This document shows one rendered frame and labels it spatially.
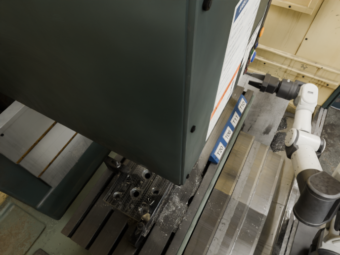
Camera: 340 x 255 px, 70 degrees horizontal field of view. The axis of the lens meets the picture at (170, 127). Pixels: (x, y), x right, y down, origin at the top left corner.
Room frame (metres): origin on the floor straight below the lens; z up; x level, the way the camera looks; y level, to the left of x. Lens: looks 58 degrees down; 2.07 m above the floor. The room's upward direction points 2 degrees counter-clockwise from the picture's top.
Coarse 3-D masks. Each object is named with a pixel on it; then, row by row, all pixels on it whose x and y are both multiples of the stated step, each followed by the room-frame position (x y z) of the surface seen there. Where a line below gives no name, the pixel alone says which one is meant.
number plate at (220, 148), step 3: (219, 144) 0.58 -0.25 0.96; (222, 144) 0.59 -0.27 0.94; (219, 147) 0.57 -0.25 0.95; (222, 147) 0.58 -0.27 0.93; (216, 150) 0.55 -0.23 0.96; (219, 150) 0.56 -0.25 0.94; (222, 150) 0.56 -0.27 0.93; (216, 153) 0.54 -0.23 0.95; (219, 153) 0.54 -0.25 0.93; (222, 153) 0.55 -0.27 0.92; (219, 156) 0.53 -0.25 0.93; (219, 159) 0.52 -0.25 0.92
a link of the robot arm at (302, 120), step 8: (296, 112) 0.61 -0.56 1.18; (304, 112) 0.59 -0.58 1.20; (296, 120) 0.57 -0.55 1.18; (304, 120) 0.55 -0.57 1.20; (296, 128) 0.53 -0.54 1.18; (304, 128) 0.52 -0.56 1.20; (304, 136) 0.46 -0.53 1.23; (312, 136) 0.46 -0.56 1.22; (296, 144) 0.44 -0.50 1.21; (304, 144) 0.43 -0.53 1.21; (312, 144) 0.43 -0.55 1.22; (320, 144) 0.43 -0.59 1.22
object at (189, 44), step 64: (0, 0) 0.29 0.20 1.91; (64, 0) 0.23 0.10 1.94; (128, 0) 0.19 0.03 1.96; (192, 0) 0.17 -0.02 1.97; (0, 64) 0.37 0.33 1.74; (64, 64) 0.26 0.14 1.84; (128, 64) 0.20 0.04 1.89; (192, 64) 0.17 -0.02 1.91; (128, 128) 0.21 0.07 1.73; (192, 128) 0.18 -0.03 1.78
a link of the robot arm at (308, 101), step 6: (306, 84) 0.72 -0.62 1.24; (312, 84) 0.72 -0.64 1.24; (306, 90) 0.69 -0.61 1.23; (312, 90) 0.69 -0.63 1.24; (306, 96) 0.66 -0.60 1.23; (312, 96) 0.66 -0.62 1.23; (300, 102) 0.64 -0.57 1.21; (306, 102) 0.63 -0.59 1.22; (312, 102) 0.63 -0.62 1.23; (300, 108) 0.62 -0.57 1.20; (306, 108) 0.61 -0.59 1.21; (312, 108) 0.61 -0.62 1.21
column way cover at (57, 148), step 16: (16, 112) 0.50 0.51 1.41; (32, 112) 0.53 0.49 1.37; (0, 128) 0.44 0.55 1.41; (16, 128) 0.46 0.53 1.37; (32, 128) 0.50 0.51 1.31; (48, 128) 0.54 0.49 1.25; (64, 128) 0.59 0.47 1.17; (0, 144) 0.40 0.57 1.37; (16, 144) 0.43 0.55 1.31; (32, 144) 0.46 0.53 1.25; (48, 144) 0.50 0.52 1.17; (64, 144) 0.55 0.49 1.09; (80, 144) 0.61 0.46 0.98; (16, 160) 0.39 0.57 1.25; (32, 160) 0.43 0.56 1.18; (48, 160) 0.46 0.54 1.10; (64, 160) 0.51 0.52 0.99; (48, 176) 0.43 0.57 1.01; (64, 176) 0.47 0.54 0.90
